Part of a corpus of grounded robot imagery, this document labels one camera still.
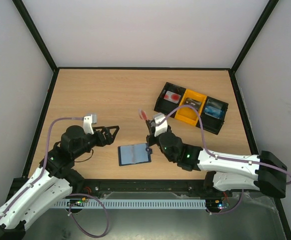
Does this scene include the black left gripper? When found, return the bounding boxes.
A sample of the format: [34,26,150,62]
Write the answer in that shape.
[72,125,120,159]

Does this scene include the red white april card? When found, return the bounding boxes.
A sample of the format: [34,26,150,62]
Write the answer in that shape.
[138,109,149,121]

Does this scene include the blue leather card holder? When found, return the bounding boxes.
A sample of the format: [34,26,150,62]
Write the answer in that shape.
[117,143,153,167]

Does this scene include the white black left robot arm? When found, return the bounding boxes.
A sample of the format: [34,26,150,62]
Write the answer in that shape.
[0,125,120,240]

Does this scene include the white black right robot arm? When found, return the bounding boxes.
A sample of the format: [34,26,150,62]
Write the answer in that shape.
[145,119,288,199]

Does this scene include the black left card bin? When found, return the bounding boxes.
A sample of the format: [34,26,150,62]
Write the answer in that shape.
[154,82,186,115]

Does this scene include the black card bin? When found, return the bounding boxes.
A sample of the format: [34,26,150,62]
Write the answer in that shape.
[200,96,229,135]
[154,82,186,115]

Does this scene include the red white cards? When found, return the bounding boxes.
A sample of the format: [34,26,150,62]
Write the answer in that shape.
[163,91,181,104]

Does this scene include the yellow middle card bin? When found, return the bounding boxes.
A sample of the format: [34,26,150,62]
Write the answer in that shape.
[174,89,208,126]

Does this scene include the black cards stack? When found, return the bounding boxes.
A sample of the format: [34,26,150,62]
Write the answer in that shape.
[184,97,202,111]

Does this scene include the black right card bin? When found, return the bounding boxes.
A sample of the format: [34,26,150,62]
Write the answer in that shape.
[200,96,229,135]

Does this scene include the blue cards stack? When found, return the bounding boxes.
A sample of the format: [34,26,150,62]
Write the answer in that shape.
[204,105,223,119]

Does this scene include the metal sheet front panel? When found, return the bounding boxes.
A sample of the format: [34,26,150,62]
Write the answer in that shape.
[24,196,286,240]

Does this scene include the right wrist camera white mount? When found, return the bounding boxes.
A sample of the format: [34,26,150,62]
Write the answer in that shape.
[153,113,168,137]

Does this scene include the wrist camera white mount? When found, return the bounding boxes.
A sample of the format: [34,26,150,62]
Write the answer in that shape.
[83,113,98,135]
[153,113,168,137]

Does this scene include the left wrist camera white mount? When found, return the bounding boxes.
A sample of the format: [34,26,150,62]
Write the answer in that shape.
[83,113,98,135]

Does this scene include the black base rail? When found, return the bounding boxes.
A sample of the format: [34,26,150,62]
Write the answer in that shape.
[7,177,276,198]

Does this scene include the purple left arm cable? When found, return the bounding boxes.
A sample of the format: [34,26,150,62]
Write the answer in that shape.
[0,116,86,233]

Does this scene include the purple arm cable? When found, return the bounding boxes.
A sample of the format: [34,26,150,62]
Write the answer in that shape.
[157,104,291,186]
[0,116,86,233]

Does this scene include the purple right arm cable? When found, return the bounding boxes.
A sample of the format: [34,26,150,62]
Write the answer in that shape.
[157,104,291,186]

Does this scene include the black cage frame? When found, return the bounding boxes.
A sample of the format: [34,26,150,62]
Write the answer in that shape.
[0,0,291,240]

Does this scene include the light blue slotted cable duct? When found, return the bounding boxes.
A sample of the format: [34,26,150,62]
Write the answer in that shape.
[51,199,206,210]

